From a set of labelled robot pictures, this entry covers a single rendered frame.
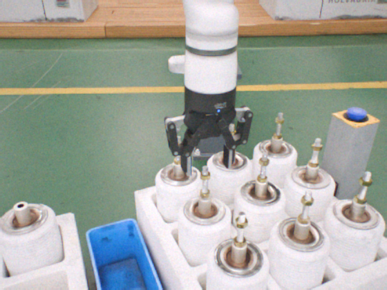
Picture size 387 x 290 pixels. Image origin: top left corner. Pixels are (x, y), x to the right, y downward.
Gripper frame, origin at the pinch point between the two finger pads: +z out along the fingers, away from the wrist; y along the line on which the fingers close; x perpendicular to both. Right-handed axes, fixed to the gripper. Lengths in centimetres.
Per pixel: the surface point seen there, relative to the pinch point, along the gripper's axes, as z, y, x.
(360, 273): 17.1, 22.3, -15.3
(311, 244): 9.7, 13.0, -13.1
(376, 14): 26, 177, 165
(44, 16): 26, -32, 221
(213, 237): 12.1, -0.3, -4.9
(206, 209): 9.0, -0.4, -1.2
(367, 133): 6.4, 40.4, 9.0
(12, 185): 36, -42, 55
